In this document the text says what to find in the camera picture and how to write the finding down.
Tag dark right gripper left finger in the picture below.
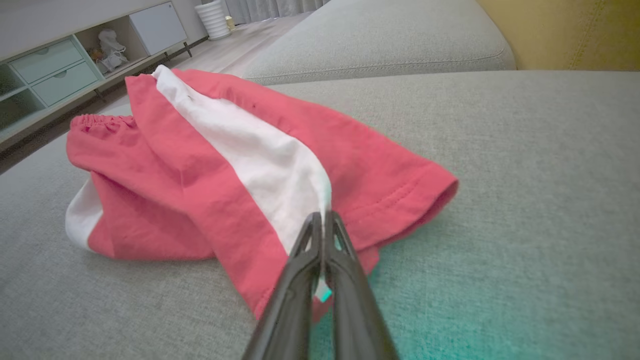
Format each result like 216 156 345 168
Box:
242 212 324 360

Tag grey curtain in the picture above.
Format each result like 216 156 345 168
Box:
224 0 332 25

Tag yellow cushion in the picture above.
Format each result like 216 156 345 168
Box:
474 0 640 72

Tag white ribbed basket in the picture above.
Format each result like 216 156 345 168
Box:
194 0 232 41

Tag grey sofa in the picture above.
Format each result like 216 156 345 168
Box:
0 69 640 360

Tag grey sofa back cushion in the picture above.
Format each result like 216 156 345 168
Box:
242 0 517 86

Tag white cabinet door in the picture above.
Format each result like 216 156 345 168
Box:
128 2 189 56

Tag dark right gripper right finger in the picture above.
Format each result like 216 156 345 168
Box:
324 210 401 360

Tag pale green cabinet drawer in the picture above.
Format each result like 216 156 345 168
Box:
30 60 101 107
9 38 85 85

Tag low white sideboard cabinet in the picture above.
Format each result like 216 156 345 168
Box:
0 0 195 153

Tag red shorts with white stripe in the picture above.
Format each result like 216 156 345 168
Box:
64 64 460 322

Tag white figurine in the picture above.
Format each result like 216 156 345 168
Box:
96 28 130 72

